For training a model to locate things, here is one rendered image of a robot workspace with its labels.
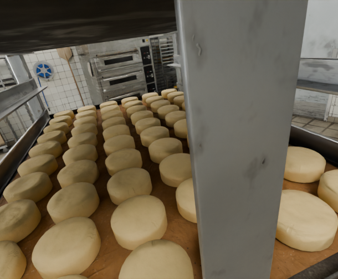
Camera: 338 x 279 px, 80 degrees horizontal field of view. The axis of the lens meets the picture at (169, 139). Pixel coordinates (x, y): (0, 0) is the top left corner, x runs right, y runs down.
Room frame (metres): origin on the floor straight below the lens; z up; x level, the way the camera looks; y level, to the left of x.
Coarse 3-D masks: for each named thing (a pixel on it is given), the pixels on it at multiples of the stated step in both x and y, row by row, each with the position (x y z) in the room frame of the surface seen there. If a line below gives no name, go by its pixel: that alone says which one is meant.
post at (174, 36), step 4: (172, 36) 0.70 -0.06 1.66; (176, 36) 0.68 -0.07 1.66; (172, 40) 0.71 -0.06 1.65; (176, 40) 0.68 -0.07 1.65; (176, 44) 0.68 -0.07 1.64; (176, 48) 0.68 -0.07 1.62; (176, 52) 0.69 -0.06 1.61; (176, 68) 0.70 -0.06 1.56; (180, 68) 0.68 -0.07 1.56; (176, 72) 0.71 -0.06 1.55; (180, 72) 0.68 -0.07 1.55; (180, 76) 0.68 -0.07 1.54; (180, 80) 0.68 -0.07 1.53
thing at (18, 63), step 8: (8, 56) 0.57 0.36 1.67; (16, 56) 0.57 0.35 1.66; (16, 64) 0.57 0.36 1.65; (24, 64) 0.58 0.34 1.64; (16, 72) 0.57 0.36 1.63; (24, 72) 0.57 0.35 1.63; (24, 80) 0.57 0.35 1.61; (32, 104) 0.57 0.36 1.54; (40, 104) 0.58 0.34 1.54; (32, 112) 0.57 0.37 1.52; (40, 112) 0.57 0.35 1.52
